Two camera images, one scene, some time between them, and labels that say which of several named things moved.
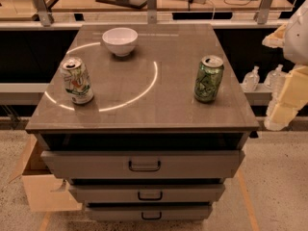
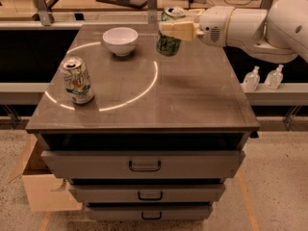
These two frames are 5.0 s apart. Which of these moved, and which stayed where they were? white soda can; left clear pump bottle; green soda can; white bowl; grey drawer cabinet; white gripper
Moved: white gripper; green soda can
Stayed: white soda can; grey drawer cabinet; white bowl; left clear pump bottle
